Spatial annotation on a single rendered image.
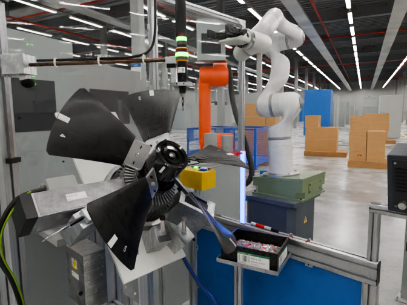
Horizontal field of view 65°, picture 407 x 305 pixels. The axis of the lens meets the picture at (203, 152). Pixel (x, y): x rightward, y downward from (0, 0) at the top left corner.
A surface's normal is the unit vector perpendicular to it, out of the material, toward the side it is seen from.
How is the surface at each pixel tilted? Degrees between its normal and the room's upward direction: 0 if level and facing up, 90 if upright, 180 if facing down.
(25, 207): 50
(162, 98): 45
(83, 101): 70
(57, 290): 90
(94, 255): 90
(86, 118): 78
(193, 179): 90
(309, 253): 90
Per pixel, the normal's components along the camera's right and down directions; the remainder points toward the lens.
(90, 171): 0.55, -0.58
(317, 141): -0.41, 0.12
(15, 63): -0.15, 0.12
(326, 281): -0.69, 0.10
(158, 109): -0.07, -0.58
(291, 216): 0.06, 0.12
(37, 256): 0.72, 0.08
